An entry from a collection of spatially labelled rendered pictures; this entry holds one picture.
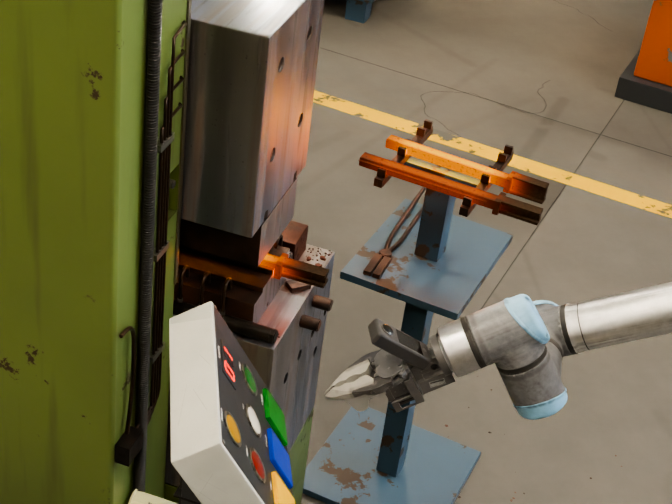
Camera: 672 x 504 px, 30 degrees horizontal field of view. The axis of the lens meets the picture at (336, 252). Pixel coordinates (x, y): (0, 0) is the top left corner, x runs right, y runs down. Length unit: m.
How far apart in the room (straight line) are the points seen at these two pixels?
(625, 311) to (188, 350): 0.75
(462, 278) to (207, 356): 1.17
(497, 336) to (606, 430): 1.84
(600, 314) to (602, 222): 2.65
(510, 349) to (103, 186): 0.71
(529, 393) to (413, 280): 0.92
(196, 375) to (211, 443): 0.16
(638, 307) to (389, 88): 3.46
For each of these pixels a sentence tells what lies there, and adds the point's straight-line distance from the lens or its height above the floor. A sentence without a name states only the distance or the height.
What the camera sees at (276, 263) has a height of 1.01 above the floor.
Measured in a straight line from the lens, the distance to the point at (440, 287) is 2.97.
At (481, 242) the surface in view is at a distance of 3.16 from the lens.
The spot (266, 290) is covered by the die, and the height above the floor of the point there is 0.97.
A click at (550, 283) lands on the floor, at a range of 4.43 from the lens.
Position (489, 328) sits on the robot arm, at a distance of 2.06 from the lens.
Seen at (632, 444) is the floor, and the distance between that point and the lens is 3.85.
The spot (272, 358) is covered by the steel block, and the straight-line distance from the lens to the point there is 2.45.
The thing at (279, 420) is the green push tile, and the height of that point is 1.00.
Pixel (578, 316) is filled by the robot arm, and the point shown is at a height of 1.18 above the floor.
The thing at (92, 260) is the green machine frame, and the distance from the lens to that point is 2.11.
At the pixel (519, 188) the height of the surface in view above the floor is 1.00.
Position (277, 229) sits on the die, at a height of 1.10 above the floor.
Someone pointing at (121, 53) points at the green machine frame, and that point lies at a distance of 1.91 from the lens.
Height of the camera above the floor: 2.43
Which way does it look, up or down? 34 degrees down
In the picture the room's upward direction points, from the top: 8 degrees clockwise
